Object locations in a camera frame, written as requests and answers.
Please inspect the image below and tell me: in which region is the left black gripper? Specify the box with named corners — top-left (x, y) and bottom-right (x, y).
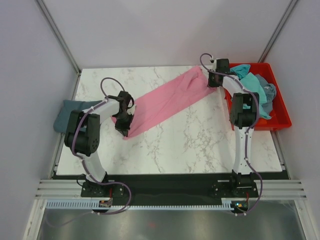
top-left (113, 112), bottom-right (134, 138)

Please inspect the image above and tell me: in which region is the pink t shirt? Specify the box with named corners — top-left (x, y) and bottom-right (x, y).
top-left (122, 66), bottom-right (216, 139)

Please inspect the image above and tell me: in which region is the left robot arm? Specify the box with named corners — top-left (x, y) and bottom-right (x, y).
top-left (64, 90), bottom-right (135, 197)

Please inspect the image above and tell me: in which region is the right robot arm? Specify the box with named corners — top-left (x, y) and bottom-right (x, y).
top-left (208, 58), bottom-right (260, 197)

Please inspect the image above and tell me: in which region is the teal t shirt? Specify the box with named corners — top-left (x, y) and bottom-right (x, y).
top-left (230, 64), bottom-right (272, 119)

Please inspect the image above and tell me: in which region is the grey blue t shirt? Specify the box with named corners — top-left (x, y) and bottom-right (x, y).
top-left (255, 74), bottom-right (277, 115)

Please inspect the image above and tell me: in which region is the folded dark blue t shirt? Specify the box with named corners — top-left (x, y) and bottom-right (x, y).
top-left (52, 99), bottom-right (104, 133)

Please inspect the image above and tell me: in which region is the orange garment in bin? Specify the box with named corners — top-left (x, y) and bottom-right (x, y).
top-left (257, 118), bottom-right (272, 128)

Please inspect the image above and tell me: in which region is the red plastic bin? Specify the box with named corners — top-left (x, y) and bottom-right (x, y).
top-left (223, 62), bottom-right (293, 131)

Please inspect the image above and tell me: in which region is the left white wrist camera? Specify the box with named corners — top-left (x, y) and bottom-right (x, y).
top-left (127, 104), bottom-right (137, 115)

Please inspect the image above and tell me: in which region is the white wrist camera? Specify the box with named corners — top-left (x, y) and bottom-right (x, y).
top-left (210, 58), bottom-right (217, 71)
top-left (127, 104), bottom-right (137, 115)

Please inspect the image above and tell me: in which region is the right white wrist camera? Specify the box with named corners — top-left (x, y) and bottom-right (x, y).
top-left (210, 58), bottom-right (217, 71)

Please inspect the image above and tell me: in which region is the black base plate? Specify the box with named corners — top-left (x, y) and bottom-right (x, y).
top-left (80, 173), bottom-right (259, 206)

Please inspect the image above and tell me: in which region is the aluminium frame rail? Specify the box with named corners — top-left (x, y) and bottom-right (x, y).
top-left (35, 179), bottom-right (307, 201)

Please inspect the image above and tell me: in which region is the right corner aluminium post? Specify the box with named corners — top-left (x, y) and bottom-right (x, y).
top-left (257, 0), bottom-right (300, 63)

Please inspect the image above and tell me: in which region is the corner aluminium post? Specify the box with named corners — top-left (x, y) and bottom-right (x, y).
top-left (257, 0), bottom-right (300, 63)
top-left (34, 0), bottom-right (82, 75)

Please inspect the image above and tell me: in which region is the white slotted cable duct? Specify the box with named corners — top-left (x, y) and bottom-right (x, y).
top-left (45, 199), bottom-right (248, 211)

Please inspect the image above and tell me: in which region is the left corner aluminium post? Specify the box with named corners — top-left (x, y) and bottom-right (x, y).
top-left (34, 0), bottom-right (82, 75)

